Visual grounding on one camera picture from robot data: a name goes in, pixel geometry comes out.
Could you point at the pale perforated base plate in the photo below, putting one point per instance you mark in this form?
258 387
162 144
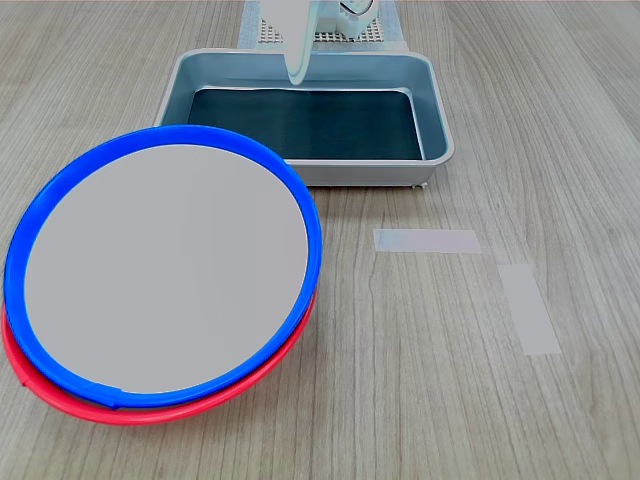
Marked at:
372 35

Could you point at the translucent tape strip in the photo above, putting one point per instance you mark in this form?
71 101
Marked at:
427 241
530 310

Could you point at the steel tray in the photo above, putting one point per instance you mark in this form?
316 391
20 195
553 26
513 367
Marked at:
440 150

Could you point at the blue-rimmed round white plate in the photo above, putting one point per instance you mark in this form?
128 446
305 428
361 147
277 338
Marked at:
165 265

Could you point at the red-rimmed round white plate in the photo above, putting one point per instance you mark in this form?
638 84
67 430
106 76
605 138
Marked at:
150 418

